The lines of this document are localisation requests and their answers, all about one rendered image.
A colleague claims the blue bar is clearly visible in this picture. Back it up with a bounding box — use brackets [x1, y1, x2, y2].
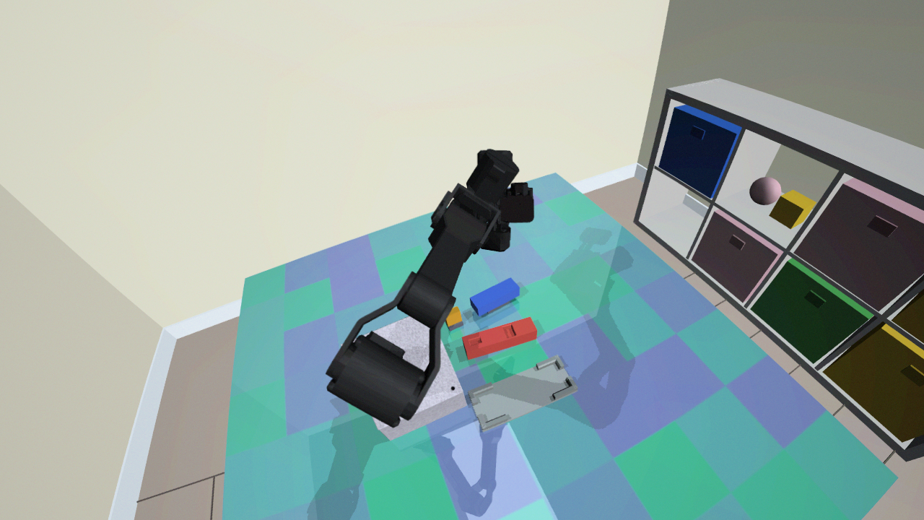
[470, 278, 520, 316]

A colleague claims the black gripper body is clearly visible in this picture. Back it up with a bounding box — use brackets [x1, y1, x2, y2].
[478, 150, 513, 252]

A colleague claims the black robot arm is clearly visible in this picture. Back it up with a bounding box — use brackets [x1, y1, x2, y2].
[326, 149, 534, 428]

